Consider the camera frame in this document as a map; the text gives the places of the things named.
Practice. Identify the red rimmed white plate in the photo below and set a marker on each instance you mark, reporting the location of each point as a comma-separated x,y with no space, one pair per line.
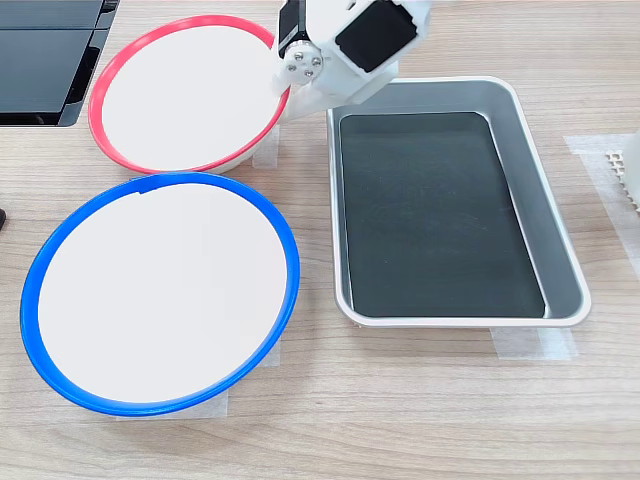
190,95

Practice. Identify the translucent tape strip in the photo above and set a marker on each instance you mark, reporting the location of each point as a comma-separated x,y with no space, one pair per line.
272,355
267,150
535,345

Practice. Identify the black tray mat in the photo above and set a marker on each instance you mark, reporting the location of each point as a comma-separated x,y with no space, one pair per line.
425,215

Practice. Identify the blue rimmed white plate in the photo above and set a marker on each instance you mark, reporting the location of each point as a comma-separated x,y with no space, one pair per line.
160,295

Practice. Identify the steel tray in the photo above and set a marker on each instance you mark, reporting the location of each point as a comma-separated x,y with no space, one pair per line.
550,225

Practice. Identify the black glossy panel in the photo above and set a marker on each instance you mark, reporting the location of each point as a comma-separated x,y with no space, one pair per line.
35,70
50,12

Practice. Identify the small black object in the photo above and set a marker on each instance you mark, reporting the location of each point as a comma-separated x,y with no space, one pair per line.
2,220

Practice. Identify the pale perforated base plate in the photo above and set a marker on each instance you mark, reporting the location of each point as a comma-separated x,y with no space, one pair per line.
617,162

